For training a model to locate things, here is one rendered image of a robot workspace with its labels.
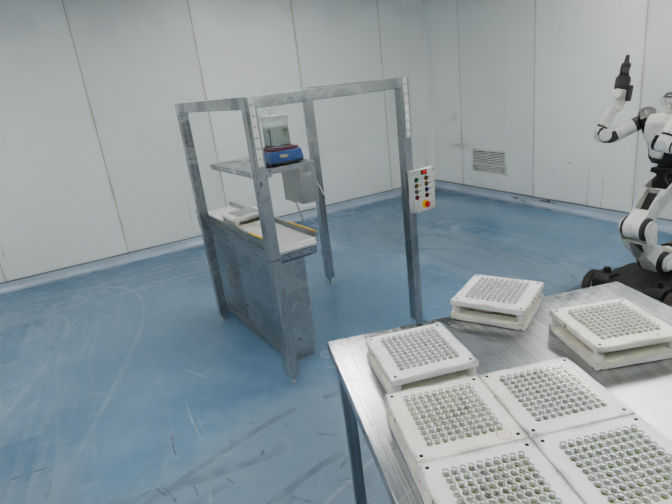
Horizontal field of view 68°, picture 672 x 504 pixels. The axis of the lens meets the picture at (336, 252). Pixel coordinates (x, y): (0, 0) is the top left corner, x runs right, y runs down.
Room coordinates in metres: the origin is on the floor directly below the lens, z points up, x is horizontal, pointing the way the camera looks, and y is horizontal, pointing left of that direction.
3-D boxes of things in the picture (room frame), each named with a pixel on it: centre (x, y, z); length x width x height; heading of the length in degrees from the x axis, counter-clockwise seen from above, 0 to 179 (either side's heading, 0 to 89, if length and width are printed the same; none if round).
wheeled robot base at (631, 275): (3.03, -2.09, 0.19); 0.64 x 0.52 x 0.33; 116
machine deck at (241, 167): (2.93, 0.38, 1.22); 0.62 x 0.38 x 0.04; 31
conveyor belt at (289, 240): (3.26, 0.56, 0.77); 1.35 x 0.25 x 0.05; 31
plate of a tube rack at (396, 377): (1.25, -0.20, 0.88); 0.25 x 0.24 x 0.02; 101
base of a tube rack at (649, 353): (1.27, -0.77, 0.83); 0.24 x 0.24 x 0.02; 5
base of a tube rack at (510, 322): (1.56, -0.53, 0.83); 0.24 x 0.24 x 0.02; 54
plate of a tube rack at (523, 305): (1.56, -0.53, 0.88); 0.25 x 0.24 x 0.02; 54
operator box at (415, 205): (3.04, -0.57, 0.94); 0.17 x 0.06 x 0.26; 121
